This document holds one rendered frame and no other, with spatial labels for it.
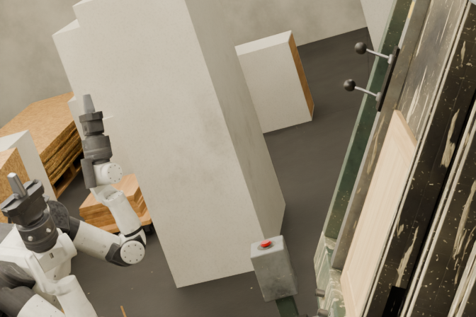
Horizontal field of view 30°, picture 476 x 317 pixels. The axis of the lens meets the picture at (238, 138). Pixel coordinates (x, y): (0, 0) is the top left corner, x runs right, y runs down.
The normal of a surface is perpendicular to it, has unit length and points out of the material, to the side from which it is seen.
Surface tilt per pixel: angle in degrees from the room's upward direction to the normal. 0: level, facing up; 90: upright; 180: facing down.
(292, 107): 90
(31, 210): 102
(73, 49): 90
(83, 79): 90
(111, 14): 90
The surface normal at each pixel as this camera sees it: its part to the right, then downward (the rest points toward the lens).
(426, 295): -0.03, 0.29
